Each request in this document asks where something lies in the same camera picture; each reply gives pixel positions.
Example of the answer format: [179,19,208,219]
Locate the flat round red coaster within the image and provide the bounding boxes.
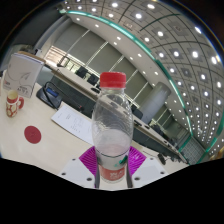
[23,125,43,145]

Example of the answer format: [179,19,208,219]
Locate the red floral ceramic mug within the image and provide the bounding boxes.
[5,89,25,118]

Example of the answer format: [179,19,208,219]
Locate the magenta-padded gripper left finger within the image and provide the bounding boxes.
[58,145,101,190]

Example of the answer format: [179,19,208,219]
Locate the clear red-capped drink bottle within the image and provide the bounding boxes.
[91,71,134,184]

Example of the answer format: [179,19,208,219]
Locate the white copy paper carton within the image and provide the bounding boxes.
[2,52,45,99]

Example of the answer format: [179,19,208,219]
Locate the black desk console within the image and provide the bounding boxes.
[35,82,65,110]

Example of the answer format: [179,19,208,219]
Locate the white printed paper sheet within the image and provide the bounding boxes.
[50,104,96,147]

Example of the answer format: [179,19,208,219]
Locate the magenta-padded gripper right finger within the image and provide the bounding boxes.
[125,145,167,189]

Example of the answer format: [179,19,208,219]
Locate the round ceiling lights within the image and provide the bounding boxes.
[64,0,224,158]

